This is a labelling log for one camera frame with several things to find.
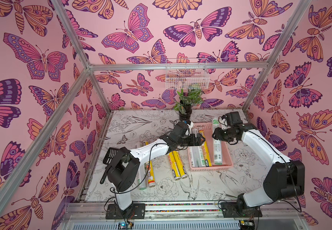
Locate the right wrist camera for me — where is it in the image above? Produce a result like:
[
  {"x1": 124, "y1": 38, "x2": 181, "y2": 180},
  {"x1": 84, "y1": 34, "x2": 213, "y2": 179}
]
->
[{"x1": 225, "y1": 111, "x2": 243, "y2": 126}]

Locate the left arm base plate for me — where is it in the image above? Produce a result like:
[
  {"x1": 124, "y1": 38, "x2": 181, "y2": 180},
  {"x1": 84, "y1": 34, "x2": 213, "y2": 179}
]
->
[{"x1": 105, "y1": 203, "x2": 146, "y2": 220}]

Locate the pink plastic basket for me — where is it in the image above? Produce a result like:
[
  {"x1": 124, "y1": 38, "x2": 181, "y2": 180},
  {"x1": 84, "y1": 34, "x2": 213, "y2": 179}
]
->
[{"x1": 188, "y1": 122, "x2": 234, "y2": 171}]

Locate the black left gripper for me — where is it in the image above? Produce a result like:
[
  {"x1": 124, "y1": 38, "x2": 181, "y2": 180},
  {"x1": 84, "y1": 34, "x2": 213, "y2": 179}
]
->
[{"x1": 176, "y1": 134, "x2": 206, "y2": 148}]

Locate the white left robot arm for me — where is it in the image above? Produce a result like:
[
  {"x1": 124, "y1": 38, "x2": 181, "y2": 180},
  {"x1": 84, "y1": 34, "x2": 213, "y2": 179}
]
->
[{"x1": 100, "y1": 120, "x2": 206, "y2": 211}]

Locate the potted green plant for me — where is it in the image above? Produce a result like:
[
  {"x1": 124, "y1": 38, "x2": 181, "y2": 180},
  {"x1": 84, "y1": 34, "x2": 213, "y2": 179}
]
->
[{"x1": 173, "y1": 88, "x2": 203, "y2": 121}]

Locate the yellow red wrap roll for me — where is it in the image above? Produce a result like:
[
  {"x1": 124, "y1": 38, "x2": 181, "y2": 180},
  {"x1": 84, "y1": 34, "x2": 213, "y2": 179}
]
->
[{"x1": 143, "y1": 140, "x2": 156, "y2": 188}]

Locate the black plastic scraper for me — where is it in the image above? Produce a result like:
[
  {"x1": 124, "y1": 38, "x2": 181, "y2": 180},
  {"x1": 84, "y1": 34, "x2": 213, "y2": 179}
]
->
[{"x1": 100, "y1": 147, "x2": 119, "y2": 184}]

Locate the white wire wall basket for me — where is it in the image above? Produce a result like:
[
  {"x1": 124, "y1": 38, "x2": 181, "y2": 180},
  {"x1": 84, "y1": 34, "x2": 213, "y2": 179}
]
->
[{"x1": 165, "y1": 62, "x2": 210, "y2": 90}]

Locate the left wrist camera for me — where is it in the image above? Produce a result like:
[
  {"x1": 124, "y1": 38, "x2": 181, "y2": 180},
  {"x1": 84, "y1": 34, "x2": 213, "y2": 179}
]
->
[{"x1": 182, "y1": 120, "x2": 194, "y2": 129}]

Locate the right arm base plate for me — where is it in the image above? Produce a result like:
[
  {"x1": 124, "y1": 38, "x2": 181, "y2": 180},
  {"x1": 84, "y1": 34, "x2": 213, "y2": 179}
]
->
[{"x1": 218, "y1": 201, "x2": 263, "y2": 218}]

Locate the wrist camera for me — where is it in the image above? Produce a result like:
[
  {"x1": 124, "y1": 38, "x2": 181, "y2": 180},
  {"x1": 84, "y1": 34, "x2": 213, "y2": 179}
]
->
[
  {"x1": 225, "y1": 111, "x2": 243, "y2": 126},
  {"x1": 182, "y1": 120, "x2": 194, "y2": 129}
]

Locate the aluminium frame rail base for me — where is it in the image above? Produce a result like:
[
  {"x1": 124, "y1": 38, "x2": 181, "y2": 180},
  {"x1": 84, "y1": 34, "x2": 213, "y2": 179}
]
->
[{"x1": 59, "y1": 201, "x2": 310, "y2": 230}]

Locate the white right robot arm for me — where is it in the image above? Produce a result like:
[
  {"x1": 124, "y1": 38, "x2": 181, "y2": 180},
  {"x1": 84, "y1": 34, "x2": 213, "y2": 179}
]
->
[{"x1": 212, "y1": 112, "x2": 305, "y2": 211}]

